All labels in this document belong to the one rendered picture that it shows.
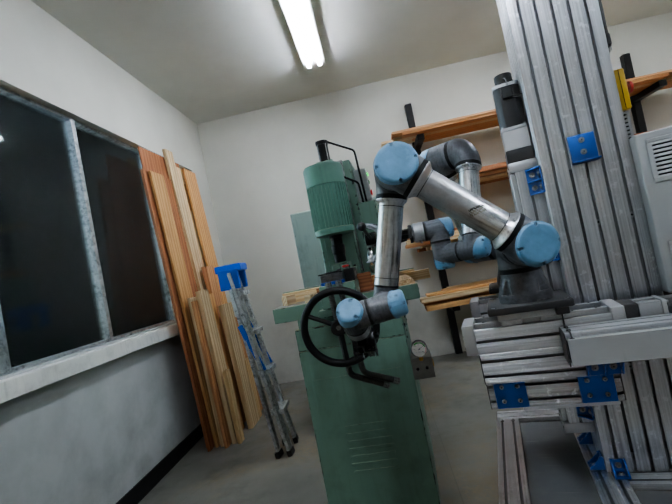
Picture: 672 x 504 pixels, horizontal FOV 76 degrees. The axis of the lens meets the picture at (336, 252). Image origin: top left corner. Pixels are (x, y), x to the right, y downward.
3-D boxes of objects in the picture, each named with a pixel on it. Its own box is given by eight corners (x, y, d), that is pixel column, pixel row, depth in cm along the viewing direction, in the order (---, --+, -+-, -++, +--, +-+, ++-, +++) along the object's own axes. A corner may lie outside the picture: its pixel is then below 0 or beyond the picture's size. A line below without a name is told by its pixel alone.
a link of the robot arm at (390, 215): (375, 159, 138) (366, 311, 138) (375, 151, 127) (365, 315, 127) (411, 161, 137) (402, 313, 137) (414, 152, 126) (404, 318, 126)
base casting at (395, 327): (297, 352, 175) (293, 330, 175) (323, 328, 231) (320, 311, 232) (406, 334, 168) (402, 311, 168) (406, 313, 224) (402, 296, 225)
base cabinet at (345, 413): (330, 527, 172) (296, 353, 174) (349, 459, 229) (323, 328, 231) (443, 516, 165) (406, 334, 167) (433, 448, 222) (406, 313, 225)
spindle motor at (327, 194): (312, 238, 182) (298, 167, 183) (320, 239, 199) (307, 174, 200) (352, 230, 179) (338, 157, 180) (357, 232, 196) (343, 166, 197)
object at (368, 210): (364, 233, 204) (357, 203, 204) (365, 234, 213) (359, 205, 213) (381, 230, 203) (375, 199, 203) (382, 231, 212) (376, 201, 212)
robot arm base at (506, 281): (550, 291, 133) (543, 260, 133) (557, 298, 119) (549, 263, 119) (499, 299, 138) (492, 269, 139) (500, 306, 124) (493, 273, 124)
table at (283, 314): (266, 328, 167) (264, 313, 167) (288, 317, 197) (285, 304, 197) (422, 300, 157) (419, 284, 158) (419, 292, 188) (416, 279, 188)
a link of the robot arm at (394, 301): (399, 285, 126) (364, 296, 127) (402, 288, 115) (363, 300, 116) (408, 311, 126) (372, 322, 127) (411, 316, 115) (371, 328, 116)
